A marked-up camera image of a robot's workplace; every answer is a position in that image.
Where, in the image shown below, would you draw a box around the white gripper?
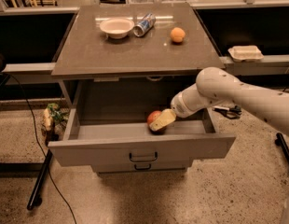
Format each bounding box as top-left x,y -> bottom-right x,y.
158,91 -> 197,127

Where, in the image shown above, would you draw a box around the red apple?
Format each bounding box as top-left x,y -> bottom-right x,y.
146,110 -> 166,134

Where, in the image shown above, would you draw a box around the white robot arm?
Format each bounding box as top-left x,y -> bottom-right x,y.
171,68 -> 289,224

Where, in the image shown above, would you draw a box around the grey cabinet counter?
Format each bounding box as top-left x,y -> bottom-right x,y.
51,3 -> 224,105

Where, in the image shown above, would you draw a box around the grey lower drawer front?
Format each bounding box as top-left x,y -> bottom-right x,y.
91,161 -> 192,174

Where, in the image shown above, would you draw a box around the grey open top drawer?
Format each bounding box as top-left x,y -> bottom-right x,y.
48,76 -> 237,168

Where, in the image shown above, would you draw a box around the orange fruit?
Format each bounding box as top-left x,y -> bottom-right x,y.
170,27 -> 186,43

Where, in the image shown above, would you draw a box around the blue silver soda can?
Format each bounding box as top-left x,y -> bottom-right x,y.
133,13 -> 156,37

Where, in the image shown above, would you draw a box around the white foam takeout container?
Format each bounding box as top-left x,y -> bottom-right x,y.
227,45 -> 264,62

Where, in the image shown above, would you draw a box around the white bowl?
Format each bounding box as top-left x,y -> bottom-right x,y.
100,18 -> 134,39

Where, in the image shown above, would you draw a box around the green snack bag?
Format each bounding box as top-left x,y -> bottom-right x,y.
41,103 -> 68,145

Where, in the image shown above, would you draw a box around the black right stand leg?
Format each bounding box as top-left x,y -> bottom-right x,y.
275,133 -> 289,165

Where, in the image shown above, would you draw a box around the black stand leg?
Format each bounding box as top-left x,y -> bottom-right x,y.
275,133 -> 289,165
27,150 -> 52,211

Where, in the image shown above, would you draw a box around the black left stand leg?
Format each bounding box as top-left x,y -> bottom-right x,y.
27,150 -> 52,211

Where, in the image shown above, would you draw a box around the black top drawer handle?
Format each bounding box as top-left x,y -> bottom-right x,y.
129,152 -> 158,162

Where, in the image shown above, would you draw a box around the black drawer handle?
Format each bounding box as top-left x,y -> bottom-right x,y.
129,152 -> 158,162
134,164 -> 152,171

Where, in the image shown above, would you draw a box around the black lower drawer handle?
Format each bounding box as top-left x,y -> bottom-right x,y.
134,164 -> 152,171

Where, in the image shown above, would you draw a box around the black handled scissors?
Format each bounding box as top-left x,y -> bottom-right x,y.
213,105 -> 241,119

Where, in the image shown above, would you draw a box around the black floor cable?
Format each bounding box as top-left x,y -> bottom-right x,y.
0,72 -> 77,224

